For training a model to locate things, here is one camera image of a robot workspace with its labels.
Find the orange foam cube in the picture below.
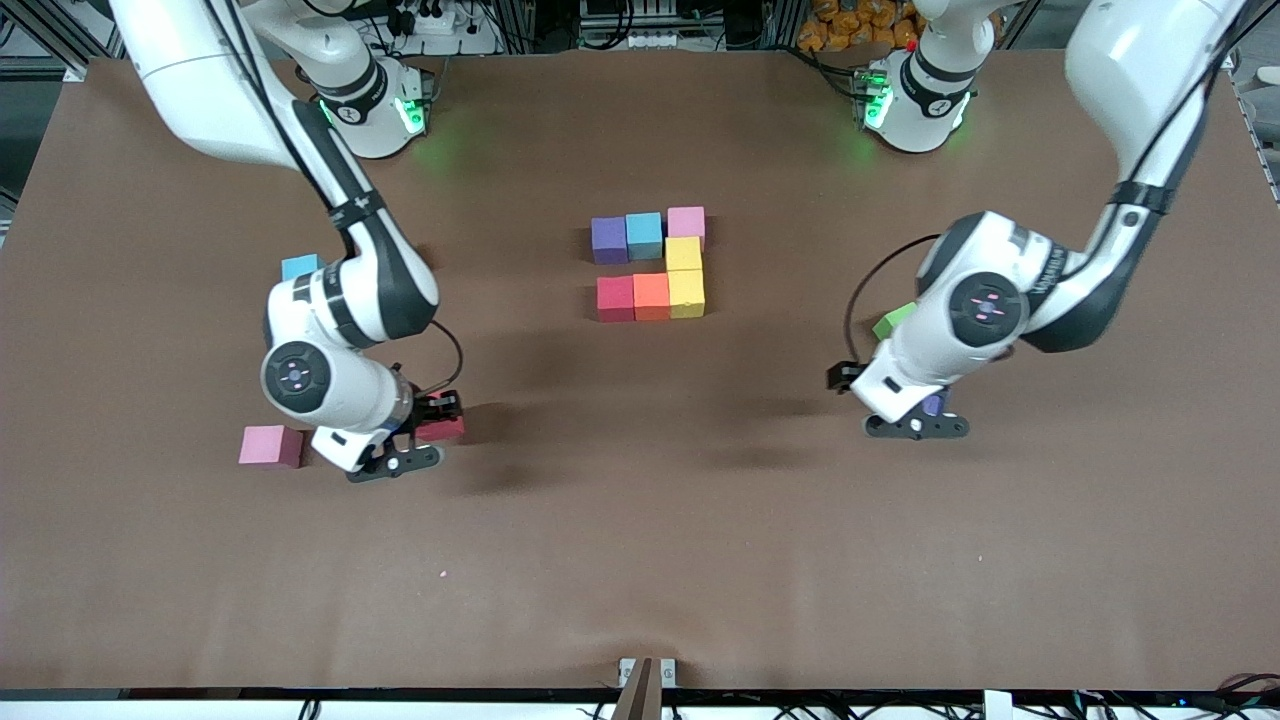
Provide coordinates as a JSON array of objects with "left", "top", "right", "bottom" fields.
[{"left": 633, "top": 273, "right": 671, "bottom": 322}]

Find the pile of orange objects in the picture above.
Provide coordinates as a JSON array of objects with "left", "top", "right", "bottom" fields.
[{"left": 797, "top": 0, "right": 926, "bottom": 51}]

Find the white power strip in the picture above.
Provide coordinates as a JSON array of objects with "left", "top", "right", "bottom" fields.
[{"left": 385, "top": 5, "right": 501, "bottom": 56}]

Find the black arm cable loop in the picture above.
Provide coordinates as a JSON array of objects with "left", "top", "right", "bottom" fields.
[
  {"left": 425, "top": 320, "right": 466, "bottom": 399},
  {"left": 843, "top": 235, "right": 943, "bottom": 369}
]

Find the metal table edge bracket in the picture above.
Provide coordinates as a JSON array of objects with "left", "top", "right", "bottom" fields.
[{"left": 617, "top": 656, "right": 678, "bottom": 720}]

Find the aluminium frame post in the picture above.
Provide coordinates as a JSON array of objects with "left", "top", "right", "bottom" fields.
[
  {"left": 1205, "top": 0, "right": 1280, "bottom": 73},
  {"left": 0, "top": 0, "right": 116, "bottom": 83}
]

